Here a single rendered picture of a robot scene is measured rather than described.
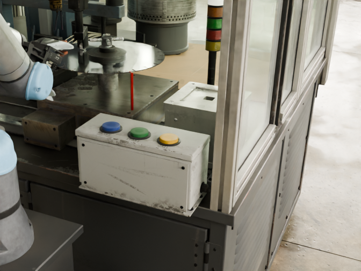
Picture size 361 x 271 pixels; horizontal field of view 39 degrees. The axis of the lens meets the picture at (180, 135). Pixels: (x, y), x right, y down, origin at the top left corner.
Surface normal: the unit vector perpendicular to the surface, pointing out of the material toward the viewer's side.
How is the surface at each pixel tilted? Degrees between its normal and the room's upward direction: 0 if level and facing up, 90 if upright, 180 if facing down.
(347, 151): 0
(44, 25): 90
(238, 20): 90
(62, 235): 0
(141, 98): 0
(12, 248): 73
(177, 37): 89
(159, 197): 90
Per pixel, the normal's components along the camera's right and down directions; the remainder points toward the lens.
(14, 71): 0.54, 0.72
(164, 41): 0.09, 0.41
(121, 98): 0.04, -0.90
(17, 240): 0.84, -0.05
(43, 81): 0.97, 0.13
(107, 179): -0.39, 0.38
